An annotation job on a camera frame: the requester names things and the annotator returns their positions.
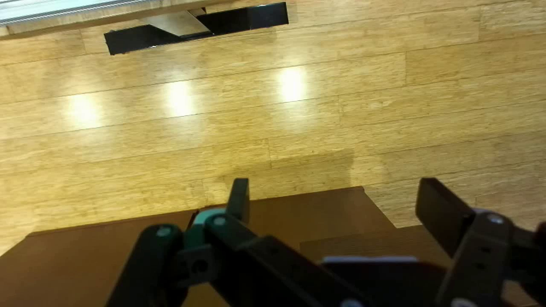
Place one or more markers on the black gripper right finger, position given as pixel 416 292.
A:
pixel 486 247

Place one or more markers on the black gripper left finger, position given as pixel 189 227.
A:
pixel 219 249

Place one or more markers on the brown wooden cabinet unit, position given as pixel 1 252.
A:
pixel 78 266

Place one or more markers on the black table base foot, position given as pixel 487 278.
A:
pixel 197 24

